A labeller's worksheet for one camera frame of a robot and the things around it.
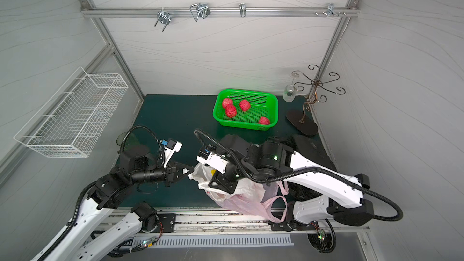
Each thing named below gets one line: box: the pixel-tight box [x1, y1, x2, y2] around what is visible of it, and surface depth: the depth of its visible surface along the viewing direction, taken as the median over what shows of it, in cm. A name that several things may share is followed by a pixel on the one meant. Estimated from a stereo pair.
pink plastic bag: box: [205, 180, 290, 223], surface depth 74 cm
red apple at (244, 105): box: [239, 99, 251, 112], surface depth 112 cm
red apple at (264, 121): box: [258, 116, 271, 126], surface depth 103 cm
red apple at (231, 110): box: [225, 104, 237, 118], surface depth 107 cm
